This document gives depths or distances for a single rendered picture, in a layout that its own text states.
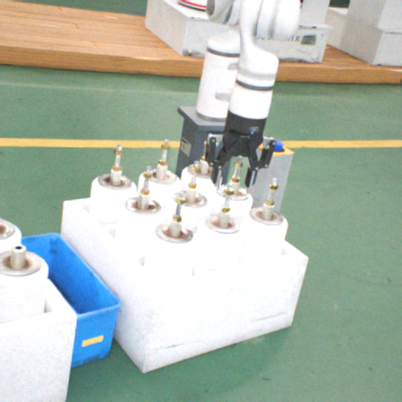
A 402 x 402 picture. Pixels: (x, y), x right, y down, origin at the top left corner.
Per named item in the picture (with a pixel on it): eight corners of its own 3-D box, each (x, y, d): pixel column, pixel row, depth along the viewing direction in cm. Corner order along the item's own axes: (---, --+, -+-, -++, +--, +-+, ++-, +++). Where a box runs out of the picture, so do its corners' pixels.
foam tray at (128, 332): (56, 270, 157) (63, 200, 150) (193, 243, 180) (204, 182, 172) (142, 374, 130) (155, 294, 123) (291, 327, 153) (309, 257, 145)
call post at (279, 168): (229, 254, 178) (253, 144, 164) (250, 250, 182) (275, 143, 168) (246, 268, 173) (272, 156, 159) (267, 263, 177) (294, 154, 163)
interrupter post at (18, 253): (6, 263, 112) (8, 245, 110) (21, 260, 113) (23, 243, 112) (12, 270, 110) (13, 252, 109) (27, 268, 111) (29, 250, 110)
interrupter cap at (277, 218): (263, 228, 138) (264, 225, 138) (241, 212, 144) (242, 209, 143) (290, 224, 143) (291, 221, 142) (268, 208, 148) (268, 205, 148)
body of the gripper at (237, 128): (234, 114, 121) (224, 162, 125) (277, 116, 124) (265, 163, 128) (221, 100, 127) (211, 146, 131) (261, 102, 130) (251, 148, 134)
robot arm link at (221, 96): (255, 100, 134) (262, 68, 131) (278, 120, 124) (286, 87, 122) (212, 96, 131) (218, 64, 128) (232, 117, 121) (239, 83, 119)
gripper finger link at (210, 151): (212, 131, 127) (213, 159, 130) (202, 133, 127) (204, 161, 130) (216, 137, 125) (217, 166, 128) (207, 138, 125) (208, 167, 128)
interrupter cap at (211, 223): (247, 231, 136) (248, 228, 136) (221, 238, 131) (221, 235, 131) (222, 214, 141) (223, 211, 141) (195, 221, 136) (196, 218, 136)
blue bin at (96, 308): (3, 288, 148) (6, 239, 143) (52, 277, 154) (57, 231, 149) (63, 374, 127) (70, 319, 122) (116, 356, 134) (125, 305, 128)
